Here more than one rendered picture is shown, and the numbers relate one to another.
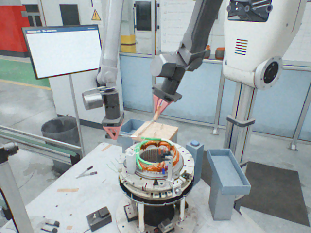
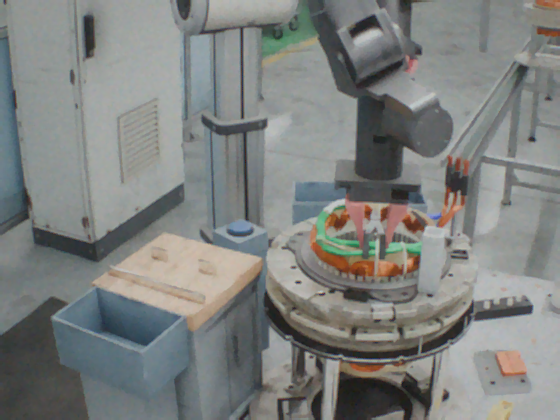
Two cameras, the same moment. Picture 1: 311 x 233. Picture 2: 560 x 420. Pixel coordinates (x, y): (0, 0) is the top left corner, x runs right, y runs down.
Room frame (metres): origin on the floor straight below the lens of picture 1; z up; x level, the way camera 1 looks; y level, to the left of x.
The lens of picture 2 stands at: (0.84, 1.00, 1.63)
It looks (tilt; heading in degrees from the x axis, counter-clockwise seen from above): 24 degrees down; 272
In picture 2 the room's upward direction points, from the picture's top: straight up
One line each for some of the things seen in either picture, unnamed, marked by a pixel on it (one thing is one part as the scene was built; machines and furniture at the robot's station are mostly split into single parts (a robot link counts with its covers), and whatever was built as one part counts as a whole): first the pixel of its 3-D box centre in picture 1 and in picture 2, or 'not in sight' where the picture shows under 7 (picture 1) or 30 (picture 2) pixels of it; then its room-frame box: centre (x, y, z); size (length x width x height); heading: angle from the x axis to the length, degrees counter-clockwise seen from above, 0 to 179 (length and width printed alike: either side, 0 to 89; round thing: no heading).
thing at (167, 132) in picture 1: (155, 133); (177, 277); (1.04, 0.01, 1.05); 0.20 x 0.19 x 0.02; 65
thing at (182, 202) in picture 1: (181, 204); not in sight; (0.69, -0.11, 0.91); 0.02 x 0.02 x 0.21
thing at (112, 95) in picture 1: (109, 97); (384, 108); (0.76, 0.18, 1.38); 0.07 x 0.06 x 0.07; 120
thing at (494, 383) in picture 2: not in sight; (502, 370); (0.47, -0.10, 0.79); 0.12 x 0.09 x 0.02; 92
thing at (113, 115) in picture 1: (112, 112); (379, 156); (0.76, 0.17, 1.32); 0.10 x 0.07 x 0.07; 176
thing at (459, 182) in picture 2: (164, 156); (456, 180); (0.63, -0.03, 1.21); 0.04 x 0.04 x 0.03; 69
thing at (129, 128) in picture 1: (132, 145); (129, 394); (1.11, 0.15, 0.92); 0.17 x 0.11 x 0.28; 155
